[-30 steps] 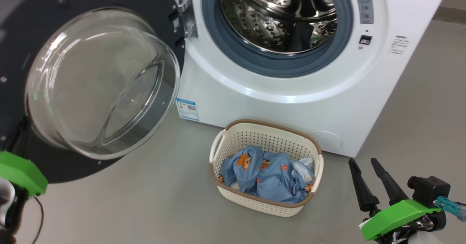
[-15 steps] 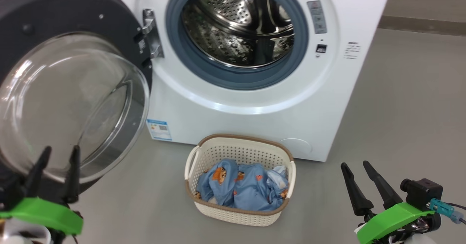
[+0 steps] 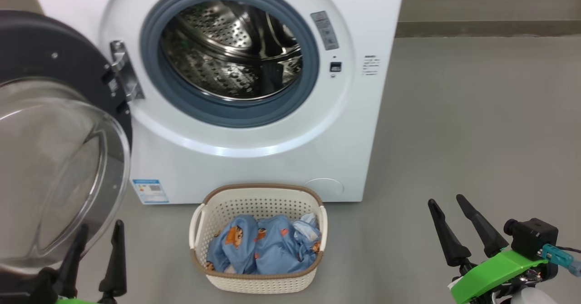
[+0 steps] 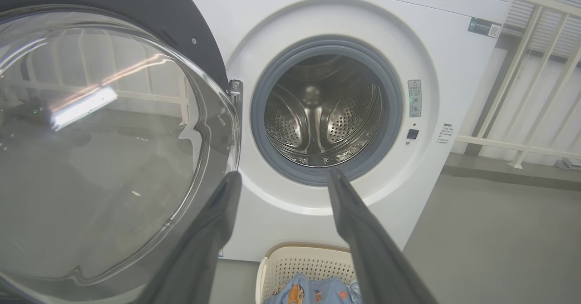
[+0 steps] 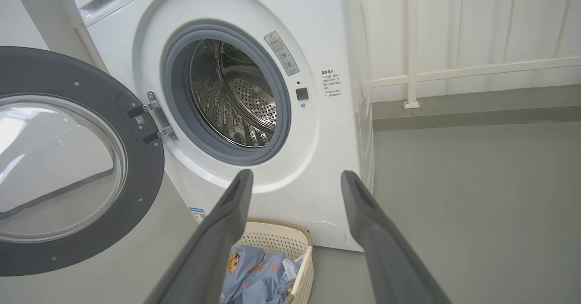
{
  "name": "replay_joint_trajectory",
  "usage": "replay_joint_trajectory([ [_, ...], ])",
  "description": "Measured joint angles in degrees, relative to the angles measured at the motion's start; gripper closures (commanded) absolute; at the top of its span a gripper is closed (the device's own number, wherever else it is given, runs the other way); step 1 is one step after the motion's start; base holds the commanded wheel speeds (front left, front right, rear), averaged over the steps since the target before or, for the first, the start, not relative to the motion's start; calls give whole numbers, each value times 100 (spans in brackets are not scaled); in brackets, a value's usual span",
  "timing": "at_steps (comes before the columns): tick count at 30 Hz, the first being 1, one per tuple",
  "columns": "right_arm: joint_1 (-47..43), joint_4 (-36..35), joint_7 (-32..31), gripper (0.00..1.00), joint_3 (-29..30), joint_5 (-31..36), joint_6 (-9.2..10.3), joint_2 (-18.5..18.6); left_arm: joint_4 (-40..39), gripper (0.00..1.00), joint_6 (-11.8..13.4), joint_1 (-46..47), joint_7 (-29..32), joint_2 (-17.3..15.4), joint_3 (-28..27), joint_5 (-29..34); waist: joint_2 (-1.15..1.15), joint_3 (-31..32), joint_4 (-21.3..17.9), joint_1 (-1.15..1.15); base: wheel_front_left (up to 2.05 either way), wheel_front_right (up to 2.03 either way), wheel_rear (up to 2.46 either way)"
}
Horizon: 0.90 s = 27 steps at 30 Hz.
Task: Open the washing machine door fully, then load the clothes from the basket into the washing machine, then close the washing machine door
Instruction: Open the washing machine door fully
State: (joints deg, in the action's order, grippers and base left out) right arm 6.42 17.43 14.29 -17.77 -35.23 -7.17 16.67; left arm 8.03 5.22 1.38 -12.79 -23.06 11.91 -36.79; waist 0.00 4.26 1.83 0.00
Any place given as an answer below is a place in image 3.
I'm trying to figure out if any blue cartoon print garment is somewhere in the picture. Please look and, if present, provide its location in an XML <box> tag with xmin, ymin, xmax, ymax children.
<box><xmin>254</xmin><ymin>213</ymin><xmax>322</xmax><ymax>275</ymax></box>
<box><xmin>207</xmin><ymin>214</ymin><xmax>260</xmax><ymax>275</ymax></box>

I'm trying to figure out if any blue energy label sticker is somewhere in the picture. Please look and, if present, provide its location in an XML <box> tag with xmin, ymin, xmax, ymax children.
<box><xmin>132</xmin><ymin>178</ymin><xmax>170</xmax><ymax>205</ymax></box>

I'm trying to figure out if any small printed text sticker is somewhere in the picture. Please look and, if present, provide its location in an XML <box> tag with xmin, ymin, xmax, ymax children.
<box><xmin>362</xmin><ymin>55</ymin><xmax>381</xmax><ymax>76</ymax></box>

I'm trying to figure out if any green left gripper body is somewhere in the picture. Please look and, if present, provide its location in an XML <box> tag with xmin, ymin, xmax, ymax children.
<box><xmin>54</xmin><ymin>293</ymin><xmax>114</xmax><ymax>304</ymax></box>

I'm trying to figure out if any steel perforated washer drum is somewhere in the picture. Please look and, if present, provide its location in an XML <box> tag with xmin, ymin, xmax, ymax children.
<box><xmin>159</xmin><ymin>0</ymin><xmax>304</xmax><ymax>102</ymax></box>

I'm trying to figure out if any cream perforated laundry basket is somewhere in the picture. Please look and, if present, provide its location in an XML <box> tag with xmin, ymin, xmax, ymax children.
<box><xmin>189</xmin><ymin>184</ymin><xmax>329</xmax><ymax>294</ymax></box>

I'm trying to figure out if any grey warning label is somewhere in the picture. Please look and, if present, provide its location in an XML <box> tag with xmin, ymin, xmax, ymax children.
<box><xmin>310</xmin><ymin>10</ymin><xmax>340</xmax><ymax>51</ymax></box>

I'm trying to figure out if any round white filter cover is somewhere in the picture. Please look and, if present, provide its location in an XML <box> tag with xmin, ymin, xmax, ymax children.
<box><xmin>304</xmin><ymin>177</ymin><xmax>345</xmax><ymax>196</ymax></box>

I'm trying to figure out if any metal washer door hinge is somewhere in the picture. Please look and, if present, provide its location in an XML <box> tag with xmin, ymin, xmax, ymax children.
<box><xmin>108</xmin><ymin>40</ymin><xmax>145</xmax><ymax>102</ymax></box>

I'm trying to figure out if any teal right camera connector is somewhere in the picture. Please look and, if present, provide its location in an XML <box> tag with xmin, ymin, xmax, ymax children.
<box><xmin>540</xmin><ymin>244</ymin><xmax>581</xmax><ymax>276</ymax></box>

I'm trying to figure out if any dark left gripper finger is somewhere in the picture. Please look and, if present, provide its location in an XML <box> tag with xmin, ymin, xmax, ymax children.
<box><xmin>58</xmin><ymin>224</ymin><xmax>89</xmax><ymax>298</ymax></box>
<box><xmin>98</xmin><ymin>220</ymin><xmax>128</xmax><ymax>298</ymax></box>

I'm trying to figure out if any white front-load washing machine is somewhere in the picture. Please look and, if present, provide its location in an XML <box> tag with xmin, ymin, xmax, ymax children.
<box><xmin>27</xmin><ymin>0</ymin><xmax>406</xmax><ymax>205</ymax></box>

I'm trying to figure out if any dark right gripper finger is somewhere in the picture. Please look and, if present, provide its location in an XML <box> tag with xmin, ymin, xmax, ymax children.
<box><xmin>428</xmin><ymin>198</ymin><xmax>472</xmax><ymax>268</ymax></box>
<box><xmin>456</xmin><ymin>194</ymin><xmax>509</xmax><ymax>258</ymax></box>

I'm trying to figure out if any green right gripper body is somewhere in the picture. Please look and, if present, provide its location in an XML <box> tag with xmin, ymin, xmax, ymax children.
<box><xmin>447</xmin><ymin>248</ymin><xmax>560</xmax><ymax>304</ymax></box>

